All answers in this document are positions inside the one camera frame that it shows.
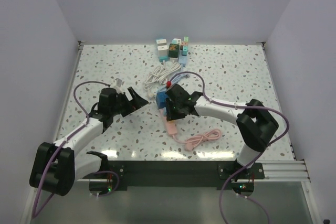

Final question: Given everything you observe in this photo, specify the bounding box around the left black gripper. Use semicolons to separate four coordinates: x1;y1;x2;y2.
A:
110;87;148;117

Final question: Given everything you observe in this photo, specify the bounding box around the pink power strip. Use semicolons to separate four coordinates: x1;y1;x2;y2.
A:
159;108;222;152

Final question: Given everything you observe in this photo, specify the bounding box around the blue cube socket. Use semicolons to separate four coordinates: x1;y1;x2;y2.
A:
155;91;168;109

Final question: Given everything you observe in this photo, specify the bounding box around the light blue power strip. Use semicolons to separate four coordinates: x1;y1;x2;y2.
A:
155;52;190;94

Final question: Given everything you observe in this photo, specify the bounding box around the teal plug adapter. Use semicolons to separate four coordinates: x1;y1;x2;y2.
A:
182;46;188;56

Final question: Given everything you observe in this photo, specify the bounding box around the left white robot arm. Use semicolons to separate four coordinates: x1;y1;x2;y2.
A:
29;87;148;196

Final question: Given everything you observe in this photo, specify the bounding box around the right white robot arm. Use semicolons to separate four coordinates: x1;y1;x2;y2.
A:
165;84;279;178

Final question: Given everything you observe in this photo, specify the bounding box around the white power strip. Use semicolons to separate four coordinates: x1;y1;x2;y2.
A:
143;56;180;99

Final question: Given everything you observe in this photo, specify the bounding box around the white charger front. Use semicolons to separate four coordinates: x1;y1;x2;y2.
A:
157;45;168;57

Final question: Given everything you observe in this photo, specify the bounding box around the green picture charger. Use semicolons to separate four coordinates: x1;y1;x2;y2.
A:
168;43;180;59

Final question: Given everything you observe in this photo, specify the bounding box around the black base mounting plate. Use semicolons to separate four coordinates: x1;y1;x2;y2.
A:
86;159;266;191

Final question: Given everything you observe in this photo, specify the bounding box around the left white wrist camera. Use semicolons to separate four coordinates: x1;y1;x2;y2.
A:
110;78;123;93

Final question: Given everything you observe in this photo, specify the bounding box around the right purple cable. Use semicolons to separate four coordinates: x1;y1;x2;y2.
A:
170;71;290;224

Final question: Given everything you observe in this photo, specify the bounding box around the purple cable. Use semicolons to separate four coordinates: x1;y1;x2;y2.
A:
170;71;290;224
30;80;116;219

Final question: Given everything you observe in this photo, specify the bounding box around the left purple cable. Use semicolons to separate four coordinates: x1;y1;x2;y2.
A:
30;80;116;219

